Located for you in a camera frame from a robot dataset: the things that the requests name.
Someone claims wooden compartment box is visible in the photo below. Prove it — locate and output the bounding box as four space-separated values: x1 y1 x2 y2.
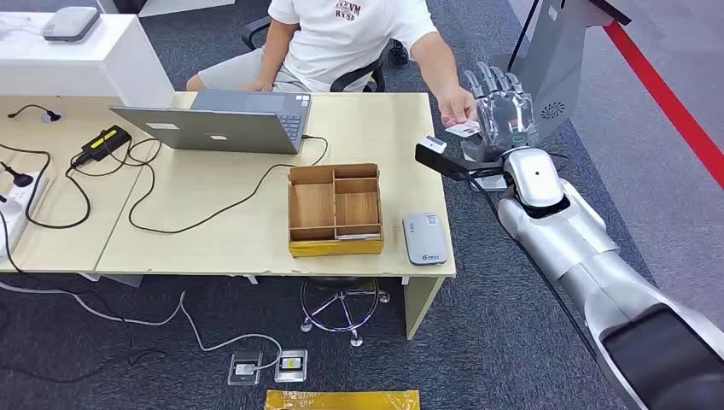
287 163 385 259

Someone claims floor socket with yellow label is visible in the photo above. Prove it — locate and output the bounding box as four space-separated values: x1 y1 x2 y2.
274 348 309 384

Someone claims white furniture panel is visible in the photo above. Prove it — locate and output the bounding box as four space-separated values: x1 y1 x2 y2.
96 0 236 18

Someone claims black power adapter yellow label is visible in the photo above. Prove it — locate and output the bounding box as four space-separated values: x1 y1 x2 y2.
80 125 132 162

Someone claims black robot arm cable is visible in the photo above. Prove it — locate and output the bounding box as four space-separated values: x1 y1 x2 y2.
468 175 598 360

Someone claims black office chair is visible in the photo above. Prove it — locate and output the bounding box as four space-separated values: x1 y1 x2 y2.
241 15 410 93

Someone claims floor socket with white plug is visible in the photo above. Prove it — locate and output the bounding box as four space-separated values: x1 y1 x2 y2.
227 351 264 387

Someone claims beige desk with power strip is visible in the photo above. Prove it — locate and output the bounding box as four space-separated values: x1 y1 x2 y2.
0 95 173 289

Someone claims grey open laptop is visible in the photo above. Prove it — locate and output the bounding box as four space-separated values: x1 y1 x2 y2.
109 88 312 155

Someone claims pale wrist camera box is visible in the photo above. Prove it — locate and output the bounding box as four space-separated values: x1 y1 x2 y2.
418 135 448 155

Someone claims black plug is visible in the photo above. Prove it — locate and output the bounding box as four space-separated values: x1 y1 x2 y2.
0 162 34 189

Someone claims white counter cabinet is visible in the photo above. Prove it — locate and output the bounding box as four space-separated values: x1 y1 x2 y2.
0 12 175 108

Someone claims black adapter mains cable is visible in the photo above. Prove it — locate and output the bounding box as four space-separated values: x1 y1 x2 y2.
0 143 92 231

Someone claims black floor cable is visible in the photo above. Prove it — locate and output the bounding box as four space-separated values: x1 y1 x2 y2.
0 348 168 384

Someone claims black stanchion pole with base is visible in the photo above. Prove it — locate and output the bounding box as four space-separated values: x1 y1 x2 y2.
488 0 541 78

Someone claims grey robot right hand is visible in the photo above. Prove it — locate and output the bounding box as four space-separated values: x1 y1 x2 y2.
460 61 540 163

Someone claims white ID card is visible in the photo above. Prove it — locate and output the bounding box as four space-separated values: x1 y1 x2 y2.
445 120 481 138

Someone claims black cable with desk grommet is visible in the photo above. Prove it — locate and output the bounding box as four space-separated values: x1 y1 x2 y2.
7 104 63 125

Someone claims grey device on counter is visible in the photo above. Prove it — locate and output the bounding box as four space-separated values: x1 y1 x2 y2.
41 6 102 43

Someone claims grey kiosk stand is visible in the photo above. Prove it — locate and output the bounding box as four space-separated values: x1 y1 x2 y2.
460 0 632 194

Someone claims chrome stool base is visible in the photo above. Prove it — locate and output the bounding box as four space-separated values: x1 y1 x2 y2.
300 277 391 348

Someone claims yellow taped box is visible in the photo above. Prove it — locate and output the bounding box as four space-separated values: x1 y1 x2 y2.
264 389 422 410

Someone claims white floor cable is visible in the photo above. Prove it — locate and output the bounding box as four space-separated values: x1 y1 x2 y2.
0 283 283 372

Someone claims white power strip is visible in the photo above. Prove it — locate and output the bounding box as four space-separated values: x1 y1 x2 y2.
0 172 50 261

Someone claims black laptop charging cable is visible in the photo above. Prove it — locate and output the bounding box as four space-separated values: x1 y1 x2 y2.
115 134 330 235

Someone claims grey card reader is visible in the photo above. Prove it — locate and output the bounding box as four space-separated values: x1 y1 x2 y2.
401 212 449 267

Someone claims beige desk with side leg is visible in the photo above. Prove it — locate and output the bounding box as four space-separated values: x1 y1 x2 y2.
95 91 457 341

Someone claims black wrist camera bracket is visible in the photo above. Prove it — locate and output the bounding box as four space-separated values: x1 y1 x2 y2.
414 142 505 183

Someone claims person's left hand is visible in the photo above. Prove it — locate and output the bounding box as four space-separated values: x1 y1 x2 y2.
438 85 479 128

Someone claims person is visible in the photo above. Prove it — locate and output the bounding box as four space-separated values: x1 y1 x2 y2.
185 0 479 128

